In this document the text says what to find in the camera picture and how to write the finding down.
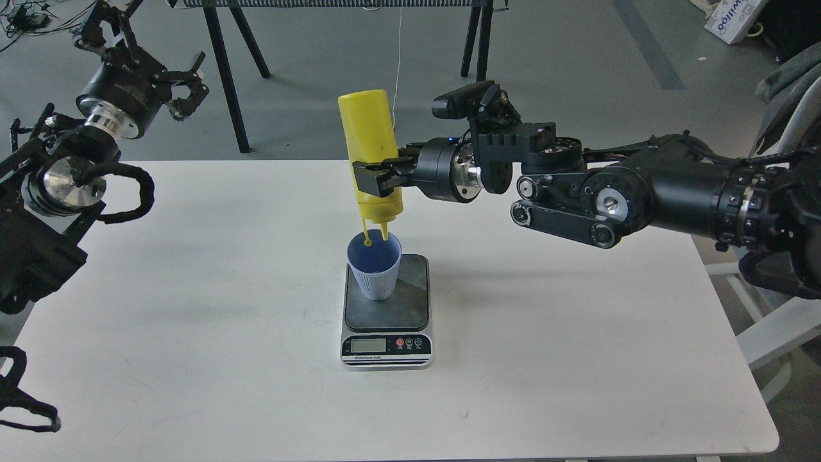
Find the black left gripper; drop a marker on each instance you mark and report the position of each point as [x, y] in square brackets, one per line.
[122, 96]

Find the yellow squeeze bottle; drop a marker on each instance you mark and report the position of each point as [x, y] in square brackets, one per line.
[370, 138]

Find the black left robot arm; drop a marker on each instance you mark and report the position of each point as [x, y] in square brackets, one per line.
[65, 173]

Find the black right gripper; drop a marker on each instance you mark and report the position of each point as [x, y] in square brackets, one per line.
[443, 169]

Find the white cardboard box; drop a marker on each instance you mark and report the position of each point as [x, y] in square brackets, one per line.
[730, 21]

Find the digital kitchen scale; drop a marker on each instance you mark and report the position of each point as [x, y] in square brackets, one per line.
[391, 334]

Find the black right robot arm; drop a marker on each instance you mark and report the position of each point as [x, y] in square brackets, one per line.
[767, 205]

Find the black metal trestle table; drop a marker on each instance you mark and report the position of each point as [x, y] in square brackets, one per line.
[315, 47]

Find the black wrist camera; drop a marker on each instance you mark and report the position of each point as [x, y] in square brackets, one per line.
[468, 101]

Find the blue plastic cup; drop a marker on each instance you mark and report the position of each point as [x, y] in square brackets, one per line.
[375, 262]

